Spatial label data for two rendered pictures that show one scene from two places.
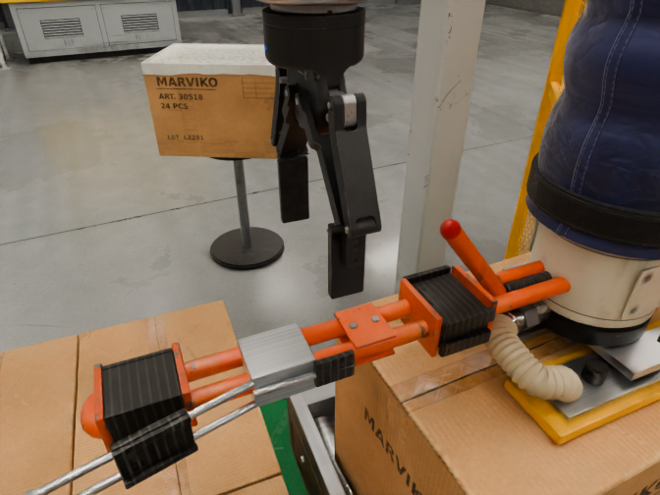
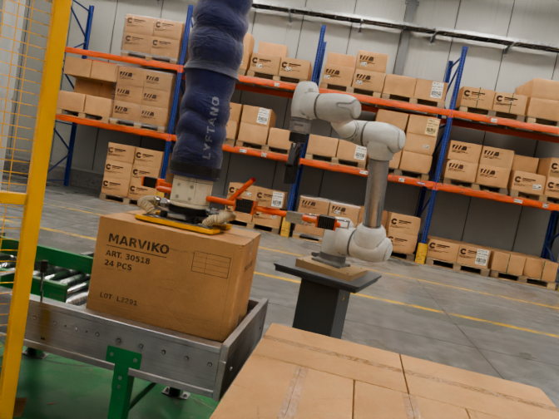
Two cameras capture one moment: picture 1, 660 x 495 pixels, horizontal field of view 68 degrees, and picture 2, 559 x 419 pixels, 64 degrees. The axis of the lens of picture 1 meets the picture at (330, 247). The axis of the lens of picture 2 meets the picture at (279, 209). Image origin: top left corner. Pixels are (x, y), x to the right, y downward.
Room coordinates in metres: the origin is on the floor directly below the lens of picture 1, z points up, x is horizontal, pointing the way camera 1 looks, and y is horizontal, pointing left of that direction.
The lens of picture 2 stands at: (2.01, 0.97, 1.25)
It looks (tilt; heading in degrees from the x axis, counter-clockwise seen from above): 5 degrees down; 211
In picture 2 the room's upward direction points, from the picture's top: 11 degrees clockwise
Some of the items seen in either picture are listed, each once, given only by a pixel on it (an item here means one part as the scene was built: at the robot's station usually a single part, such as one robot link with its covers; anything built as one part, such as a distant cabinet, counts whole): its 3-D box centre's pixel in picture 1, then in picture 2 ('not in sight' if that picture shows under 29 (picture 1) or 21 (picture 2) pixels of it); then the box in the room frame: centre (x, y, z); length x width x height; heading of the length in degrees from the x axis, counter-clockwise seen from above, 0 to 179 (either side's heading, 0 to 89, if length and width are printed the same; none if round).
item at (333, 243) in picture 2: not in sight; (338, 235); (-0.37, -0.05, 0.95); 0.18 x 0.16 x 0.22; 91
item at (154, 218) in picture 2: not in sight; (178, 219); (0.64, -0.33, 0.98); 0.34 x 0.10 x 0.05; 113
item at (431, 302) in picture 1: (444, 308); (245, 205); (0.46, -0.14, 1.08); 0.10 x 0.08 x 0.06; 23
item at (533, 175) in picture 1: (626, 188); (195, 169); (0.55, -0.37, 1.20); 0.23 x 0.23 x 0.04
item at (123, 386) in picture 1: (145, 395); (326, 222); (0.33, 0.18, 1.08); 0.08 x 0.07 x 0.05; 113
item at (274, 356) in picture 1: (277, 363); (294, 217); (0.37, 0.06, 1.07); 0.07 x 0.07 x 0.04; 23
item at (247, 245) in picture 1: (242, 198); not in sight; (2.23, 0.45, 0.31); 0.40 x 0.40 x 0.62
